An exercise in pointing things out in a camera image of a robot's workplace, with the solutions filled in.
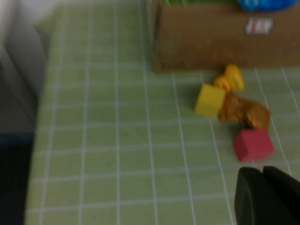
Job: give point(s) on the green chip bag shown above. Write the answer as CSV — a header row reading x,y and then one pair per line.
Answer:
x,y
199,2

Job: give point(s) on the cardboard box printed F2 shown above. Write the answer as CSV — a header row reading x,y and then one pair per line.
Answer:
x,y
211,47

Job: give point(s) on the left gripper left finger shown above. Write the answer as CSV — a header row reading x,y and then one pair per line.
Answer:
x,y
253,201

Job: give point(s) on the yellow rubber duck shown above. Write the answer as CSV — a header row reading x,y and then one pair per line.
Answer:
x,y
230,77

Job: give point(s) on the blue polka dot chip bag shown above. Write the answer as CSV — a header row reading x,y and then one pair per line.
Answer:
x,y
264,4

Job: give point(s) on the red foam cube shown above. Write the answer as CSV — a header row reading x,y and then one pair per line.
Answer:
x,y
254,145

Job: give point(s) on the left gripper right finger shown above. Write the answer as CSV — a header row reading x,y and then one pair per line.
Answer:
x,y
289,197

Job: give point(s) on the yellow foam cube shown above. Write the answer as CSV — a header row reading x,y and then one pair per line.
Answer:
x,y
209,100

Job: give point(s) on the green checked tablecloth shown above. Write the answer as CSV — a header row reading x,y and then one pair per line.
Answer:
x,y
117,140

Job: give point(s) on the white label red handwriting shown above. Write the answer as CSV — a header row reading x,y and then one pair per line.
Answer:
x,y
259,26

